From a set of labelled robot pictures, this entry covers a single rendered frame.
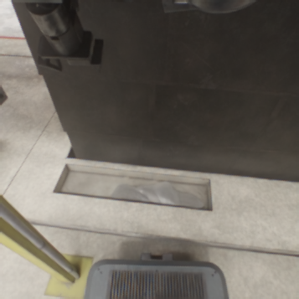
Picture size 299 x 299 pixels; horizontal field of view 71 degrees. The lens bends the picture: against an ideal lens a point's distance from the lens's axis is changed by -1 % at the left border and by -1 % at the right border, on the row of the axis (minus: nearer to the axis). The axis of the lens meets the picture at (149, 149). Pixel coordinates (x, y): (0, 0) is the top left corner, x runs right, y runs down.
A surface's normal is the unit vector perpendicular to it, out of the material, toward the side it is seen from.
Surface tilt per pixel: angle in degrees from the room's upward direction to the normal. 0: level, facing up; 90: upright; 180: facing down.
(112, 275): 0
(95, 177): 0
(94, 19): 90
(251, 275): 0
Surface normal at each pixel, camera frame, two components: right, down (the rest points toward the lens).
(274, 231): 0.03, -0.65
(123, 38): -0.11, 0.75
